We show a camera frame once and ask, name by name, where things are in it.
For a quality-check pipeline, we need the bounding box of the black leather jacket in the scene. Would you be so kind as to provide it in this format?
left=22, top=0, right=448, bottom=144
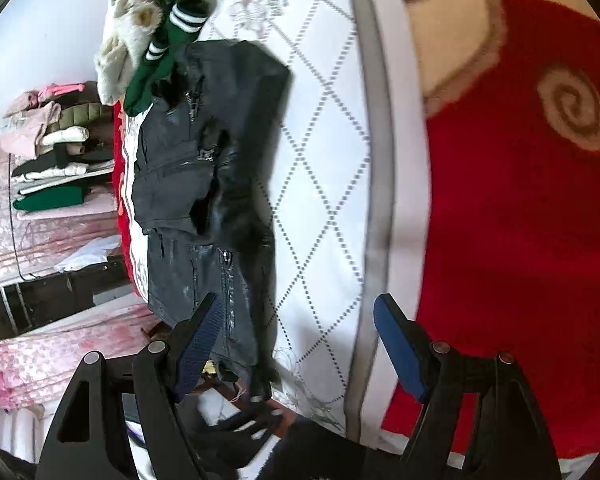
left=131, top=39, right=293, bottom=403

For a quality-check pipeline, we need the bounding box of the black striped garment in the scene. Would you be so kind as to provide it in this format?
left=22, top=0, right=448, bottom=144
left=200, top=395, right=291, bottom=466

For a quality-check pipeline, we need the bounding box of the white quilted bed cover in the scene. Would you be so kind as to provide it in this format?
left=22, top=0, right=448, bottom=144
left=200, top=0, right=431, bottom=441

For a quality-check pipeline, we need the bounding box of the stack of folded clothes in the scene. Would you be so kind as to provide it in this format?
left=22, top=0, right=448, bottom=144
left=0, top=82, right=117, bottom=213

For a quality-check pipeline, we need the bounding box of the green striped knit garment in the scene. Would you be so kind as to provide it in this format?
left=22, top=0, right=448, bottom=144
left=123, top=0, right=212, bottom=117

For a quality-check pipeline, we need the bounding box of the pink floral curtain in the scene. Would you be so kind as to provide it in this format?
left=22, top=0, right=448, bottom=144
left=0, top=136, right=171, bottom=413

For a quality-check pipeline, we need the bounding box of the cream fluffy garment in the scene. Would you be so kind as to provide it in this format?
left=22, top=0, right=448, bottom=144
left=94, top=0, right=170, bottom=104

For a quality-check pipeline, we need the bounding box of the red patterned blanket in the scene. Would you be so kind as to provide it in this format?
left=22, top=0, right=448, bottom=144
left=380, top=0, right=600, bottom=461

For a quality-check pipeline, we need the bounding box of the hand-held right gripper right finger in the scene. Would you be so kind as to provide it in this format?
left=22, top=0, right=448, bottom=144
left=373, top=294, right=562, bottom=480

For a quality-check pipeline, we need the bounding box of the red and white printed cloth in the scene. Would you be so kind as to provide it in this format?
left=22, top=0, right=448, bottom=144
left=111, top=101, right=153, bottom=301

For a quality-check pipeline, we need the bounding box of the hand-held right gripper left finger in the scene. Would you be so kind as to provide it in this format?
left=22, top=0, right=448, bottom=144
left=35, top=292, right=222, bottom=480

